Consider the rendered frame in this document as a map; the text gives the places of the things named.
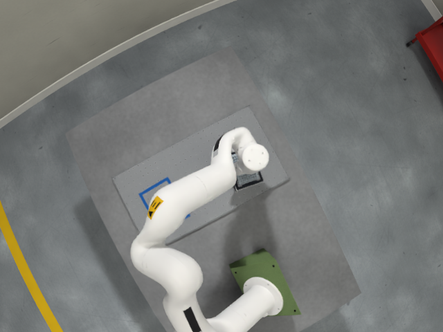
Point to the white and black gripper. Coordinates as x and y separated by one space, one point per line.
238 172

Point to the blue tape rectangle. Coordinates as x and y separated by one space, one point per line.
152 187

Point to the black raised plate nest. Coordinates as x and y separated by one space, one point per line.
240 187

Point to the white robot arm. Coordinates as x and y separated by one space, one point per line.
179 273

